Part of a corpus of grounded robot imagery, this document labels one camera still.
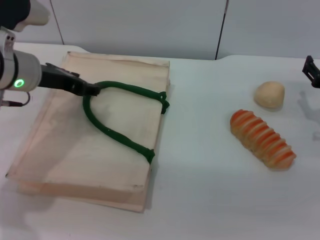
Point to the dark green vegetable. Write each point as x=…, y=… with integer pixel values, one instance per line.
x=88, y=112

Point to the orange striped bread loaf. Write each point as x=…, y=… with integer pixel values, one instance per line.
x=262, y=137

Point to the beige canvas tote bag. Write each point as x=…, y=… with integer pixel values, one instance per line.
x=75, y=155

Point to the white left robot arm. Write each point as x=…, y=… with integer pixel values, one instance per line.
x=22, y=70

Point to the round egg yolk pastry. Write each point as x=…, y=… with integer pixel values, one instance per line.
x=269, y=95

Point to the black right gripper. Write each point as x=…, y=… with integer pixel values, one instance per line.
x=317, y=82

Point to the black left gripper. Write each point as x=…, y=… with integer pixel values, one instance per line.
x=60, y=80

